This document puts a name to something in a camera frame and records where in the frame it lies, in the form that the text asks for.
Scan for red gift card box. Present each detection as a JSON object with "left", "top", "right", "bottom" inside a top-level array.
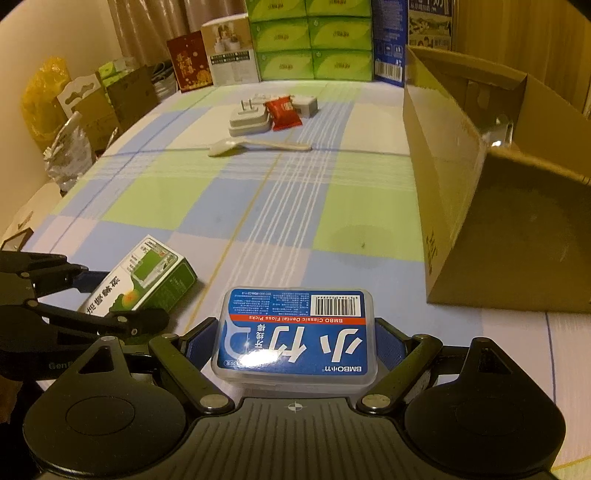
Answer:
[{"left": 166, "top": 31, "right": 214, "bottom": 94}]

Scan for yellow wood panel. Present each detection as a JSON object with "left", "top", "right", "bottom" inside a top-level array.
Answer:
[{"left": 452, "top": 0, "right": 591, "bottom": 116}]

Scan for blue milk carton case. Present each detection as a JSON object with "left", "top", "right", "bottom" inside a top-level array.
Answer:
[{"left": 372, "top": 0, "right": 455, "bottom": 86}]

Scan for small brown open box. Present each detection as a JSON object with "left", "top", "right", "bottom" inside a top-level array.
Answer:
[{"left": 0, "top": 230, "right": 28, "bottom": 254}]

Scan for green boxes in bag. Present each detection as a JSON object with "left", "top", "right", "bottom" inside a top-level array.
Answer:
[{"left": 97, "top": 60, "right": 134, "bottom": 86}]

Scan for green medicine box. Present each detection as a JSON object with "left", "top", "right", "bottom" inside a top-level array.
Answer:
[{"left": 78, "top": 234, "right": 198, "bottom": 319}]

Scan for beige curtain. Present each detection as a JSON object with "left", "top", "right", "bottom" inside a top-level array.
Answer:
[{"left": 106, "top": 0, "right": 250, "bottom": 70}]

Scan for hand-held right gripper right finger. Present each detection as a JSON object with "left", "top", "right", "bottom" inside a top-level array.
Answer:
[{"left": 355, "top": 318, "right": 515, "bottom": 416}]

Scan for checked cloth desktop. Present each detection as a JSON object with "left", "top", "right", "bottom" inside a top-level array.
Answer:
[{"left": 28, "top": 78, "right": 591, "bottom": 476}]

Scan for grey striped bag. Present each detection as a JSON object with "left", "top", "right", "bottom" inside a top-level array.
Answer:
[{"left": 152, "top": 60, "right": 178, "bottom": 97}]

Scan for white photo print box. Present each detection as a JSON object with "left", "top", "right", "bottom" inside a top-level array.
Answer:
[{"left": 201, "top": 14, "right": 259, "bottom": 88}]

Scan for yellow plastic bag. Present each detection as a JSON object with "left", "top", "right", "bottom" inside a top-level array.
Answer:
[{"left": 21, "top": 56, "right": 72, "bottom": 155}]

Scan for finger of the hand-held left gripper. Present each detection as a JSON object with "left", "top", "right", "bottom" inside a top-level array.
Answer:
[
  {"left": 0, "top": 251, "right": 112, "bottom": 297},
  {"left": 0, "top": 298, "right": 170, "bottom": 345}
]

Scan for tan paper bag white handle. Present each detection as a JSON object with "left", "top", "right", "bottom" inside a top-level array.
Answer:
[{"left": 56, "top": 74, "right": 121, "bottom": 151}]

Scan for white plastic spoon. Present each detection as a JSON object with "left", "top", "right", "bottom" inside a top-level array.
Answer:
[{"left": 208, "top": 137, "right": 313, "bottom": 158}]

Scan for stack of green tissue boxes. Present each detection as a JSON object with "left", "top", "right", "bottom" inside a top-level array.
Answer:
[{"left": 245, "top": 0, "right": 375, "bottom": 84}]

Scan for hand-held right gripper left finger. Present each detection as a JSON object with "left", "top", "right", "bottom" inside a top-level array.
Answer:
[{"left": 74, "top": 316, "right": 236, "bottom": 416}]

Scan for white plug charger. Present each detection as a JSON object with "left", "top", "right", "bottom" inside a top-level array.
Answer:
[{"left": 228, "top": 97, "right": 273, "bottom": 138}]

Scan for dark brown paper bag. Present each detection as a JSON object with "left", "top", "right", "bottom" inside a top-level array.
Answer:
[{"left": 107, "top": 65, "right": 160, "bottom": 134}]

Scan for blue dental floss box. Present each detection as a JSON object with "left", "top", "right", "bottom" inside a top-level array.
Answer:
[{"left": 211, "top": 287, "right": 378, "bottom": 387}]

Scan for crumpled silver foil bag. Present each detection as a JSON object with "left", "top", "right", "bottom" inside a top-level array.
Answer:
[{"left": 44, "top": 115, "right": 95, "bottom": 192}]

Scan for brown cardboard box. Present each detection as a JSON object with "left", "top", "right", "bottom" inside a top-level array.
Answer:
[{"left": 403, "top": 45, "right": 591, "bottom": 315}]

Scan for red candy packet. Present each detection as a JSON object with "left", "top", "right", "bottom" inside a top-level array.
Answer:
[{"left": 264, "top": 95, "right": 303, "bottom": 132}]

